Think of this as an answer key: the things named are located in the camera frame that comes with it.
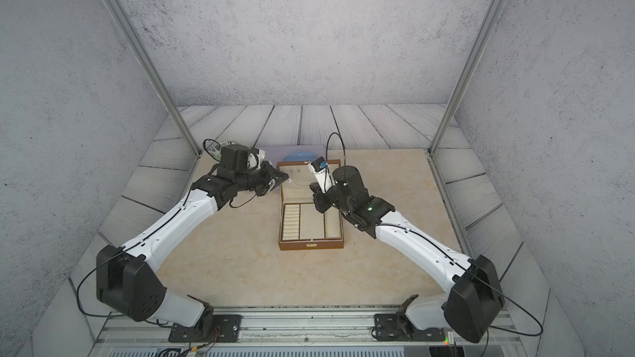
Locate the right aluminium frame post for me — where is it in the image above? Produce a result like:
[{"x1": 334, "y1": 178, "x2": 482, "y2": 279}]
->
[{"x1": 428, "y1": 0, "x2": 506, "y2": 156}]

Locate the blue plate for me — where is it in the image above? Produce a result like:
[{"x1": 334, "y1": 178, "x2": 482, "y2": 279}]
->
[{"x1": 281, "y1": 150, "x2": 318, "y2": 162}]

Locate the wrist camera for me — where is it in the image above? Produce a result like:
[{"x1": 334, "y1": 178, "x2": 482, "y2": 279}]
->
[
  {"x1": 309, "y1": 157, "x2": 332, "y2": 193},
  {"x1": 247, "y1": 147, "x2": 266, "y2": 170}
]

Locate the green leaf pattern bowl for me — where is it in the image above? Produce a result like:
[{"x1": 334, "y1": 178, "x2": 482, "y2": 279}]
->
[{"x1": 207, "y1": 140, "x2": 234, "y2": 161}]

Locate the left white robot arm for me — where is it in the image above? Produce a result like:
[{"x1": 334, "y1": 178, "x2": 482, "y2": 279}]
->
[{"x1": 93, "y1": 145, "x2": 289, "y2": 332}]

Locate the brown wooden jewelry box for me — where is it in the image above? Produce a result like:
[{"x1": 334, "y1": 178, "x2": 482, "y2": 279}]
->
[{"x1": 277, "y1": 161, "x2": 345, "y2": 251}]

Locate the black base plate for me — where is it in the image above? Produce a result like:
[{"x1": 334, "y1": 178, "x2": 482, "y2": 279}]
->
[
  {"x1": 371, "y1": 313, "x2": 446, "y2": 342},
  {"x1": 168, "y1": 314, "x2": 242, "y2": 343}
]

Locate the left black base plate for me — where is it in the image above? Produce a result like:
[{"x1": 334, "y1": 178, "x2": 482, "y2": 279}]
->
[{"x1": 168, "y1": 314, "x2": 242, "y2": 343}]

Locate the lilac plastic tray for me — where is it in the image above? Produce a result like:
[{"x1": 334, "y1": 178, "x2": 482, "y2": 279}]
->
[{"x1": 260, "y1": 145, "x2": 327, "y2": 165}]

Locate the left aluminium frame post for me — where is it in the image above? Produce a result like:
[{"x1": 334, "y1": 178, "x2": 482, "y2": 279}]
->
[{"x1": 102, "y1": 0, "x2": 202, "y2": 157}]

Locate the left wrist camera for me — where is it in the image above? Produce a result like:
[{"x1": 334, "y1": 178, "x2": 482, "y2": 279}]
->
[{"x1": 247, "y1": 147, "x2": 266, "y2": 170}]

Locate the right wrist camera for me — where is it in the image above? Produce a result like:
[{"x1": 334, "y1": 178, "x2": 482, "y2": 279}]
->
[{"x1": 309, "y1": 157, "x2": 332, "y2": 193}]

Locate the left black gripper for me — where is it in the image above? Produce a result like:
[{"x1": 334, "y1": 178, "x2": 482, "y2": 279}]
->
[{"x1": 233, "y1": 160, "x2": 289, "y2": 197}]

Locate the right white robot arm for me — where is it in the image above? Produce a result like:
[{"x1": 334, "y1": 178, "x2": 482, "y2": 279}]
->
[{"x1": 308, "y1": 157, "x2": 510, "y2": 344}]

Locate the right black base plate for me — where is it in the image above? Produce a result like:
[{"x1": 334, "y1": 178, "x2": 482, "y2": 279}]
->
[{"x1": 371, "y1": 313, "x2": 446, "y2": 342}]

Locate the aluminium frame post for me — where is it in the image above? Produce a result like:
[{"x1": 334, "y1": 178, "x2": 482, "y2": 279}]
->
[
  {"x1": 428, "y1": 0, "x2": 506, "y2": 156},
  {"x1": 102, "y1": 0, "x2": 202, "y2": 157}
]

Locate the aluminium mounting rail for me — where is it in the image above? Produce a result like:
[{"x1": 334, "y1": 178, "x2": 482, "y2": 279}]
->
[{"x1": 90, "y1": 306, "x2": 527, "y2": 356}]

